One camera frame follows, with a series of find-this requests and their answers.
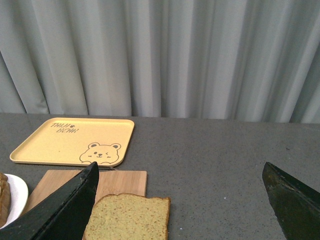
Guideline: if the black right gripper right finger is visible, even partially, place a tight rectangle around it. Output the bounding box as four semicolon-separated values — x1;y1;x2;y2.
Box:
262;162;320;240

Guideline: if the bamboo cutting board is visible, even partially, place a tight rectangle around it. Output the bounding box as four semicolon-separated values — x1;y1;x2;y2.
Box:
22;170;147;214

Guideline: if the white round plate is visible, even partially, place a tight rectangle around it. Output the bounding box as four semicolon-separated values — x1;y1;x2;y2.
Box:
1;173;29;229

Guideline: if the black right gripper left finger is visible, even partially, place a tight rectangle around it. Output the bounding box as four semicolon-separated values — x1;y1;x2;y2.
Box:
0;162;99;240

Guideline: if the yellow bear tray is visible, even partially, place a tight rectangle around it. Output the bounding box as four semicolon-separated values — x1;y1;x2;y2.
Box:
10;117;135;167

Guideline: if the metal cutting board handle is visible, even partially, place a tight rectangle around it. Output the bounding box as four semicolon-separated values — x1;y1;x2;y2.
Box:
98;166;117;171

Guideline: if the grey curtain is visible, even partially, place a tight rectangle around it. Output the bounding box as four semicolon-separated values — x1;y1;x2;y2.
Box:
0;0;320;124

